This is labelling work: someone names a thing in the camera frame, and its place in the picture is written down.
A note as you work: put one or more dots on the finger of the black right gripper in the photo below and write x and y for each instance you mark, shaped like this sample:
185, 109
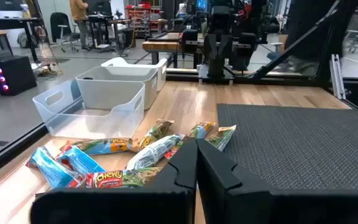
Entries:
210, 46
225, 46

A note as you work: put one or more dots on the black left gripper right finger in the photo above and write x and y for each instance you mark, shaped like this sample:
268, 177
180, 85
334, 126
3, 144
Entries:
216, 174

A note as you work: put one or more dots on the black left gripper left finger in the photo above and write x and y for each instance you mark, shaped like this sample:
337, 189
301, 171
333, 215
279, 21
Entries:
182, 171

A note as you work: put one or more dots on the blue green orange granola bar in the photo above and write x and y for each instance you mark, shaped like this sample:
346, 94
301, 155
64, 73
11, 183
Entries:
104, 145

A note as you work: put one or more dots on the blue granola bar red ends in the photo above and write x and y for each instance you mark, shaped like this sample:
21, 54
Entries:
79, 161

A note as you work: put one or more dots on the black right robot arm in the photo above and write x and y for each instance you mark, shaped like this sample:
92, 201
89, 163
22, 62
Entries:
219, 18

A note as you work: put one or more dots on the green yellow granola bar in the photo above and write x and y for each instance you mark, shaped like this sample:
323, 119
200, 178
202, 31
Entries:
154, 133

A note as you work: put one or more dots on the wooden workbench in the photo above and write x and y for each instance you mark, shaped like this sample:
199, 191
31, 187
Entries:
160, 46

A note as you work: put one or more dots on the white plastic bin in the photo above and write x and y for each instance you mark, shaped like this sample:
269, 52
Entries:
162, 77

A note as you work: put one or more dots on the red green Chewy bar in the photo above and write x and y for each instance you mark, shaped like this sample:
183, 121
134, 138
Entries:
117, 179

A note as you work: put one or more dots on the clear plastic bin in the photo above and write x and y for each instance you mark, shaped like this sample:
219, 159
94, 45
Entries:
129, 121

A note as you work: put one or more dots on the red parts shelf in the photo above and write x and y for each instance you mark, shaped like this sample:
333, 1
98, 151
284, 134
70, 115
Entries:
141, 18

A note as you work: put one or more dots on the dark grey woven placemat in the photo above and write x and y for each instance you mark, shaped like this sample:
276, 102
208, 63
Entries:
291, 140

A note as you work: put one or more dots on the beige plastic bin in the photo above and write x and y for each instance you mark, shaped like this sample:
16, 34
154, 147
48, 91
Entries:
113, 93

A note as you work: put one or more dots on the black computer monitor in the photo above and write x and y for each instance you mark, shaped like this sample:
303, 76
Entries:
99, 7

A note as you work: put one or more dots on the person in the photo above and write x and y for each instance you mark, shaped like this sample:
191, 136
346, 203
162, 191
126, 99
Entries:
79, 12

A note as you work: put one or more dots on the black office chair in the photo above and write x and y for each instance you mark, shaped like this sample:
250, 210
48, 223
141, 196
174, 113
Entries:
59, 23

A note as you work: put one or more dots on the yellow white bottle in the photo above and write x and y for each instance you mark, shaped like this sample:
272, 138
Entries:
25, 12

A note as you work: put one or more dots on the black computer tower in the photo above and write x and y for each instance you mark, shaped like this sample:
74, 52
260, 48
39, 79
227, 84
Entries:
17, 74

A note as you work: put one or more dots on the black standing desk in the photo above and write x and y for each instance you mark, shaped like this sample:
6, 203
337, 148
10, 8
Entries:
17, 21

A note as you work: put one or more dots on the silver aluminium bracket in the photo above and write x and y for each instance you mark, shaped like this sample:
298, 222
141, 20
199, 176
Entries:
337, 77

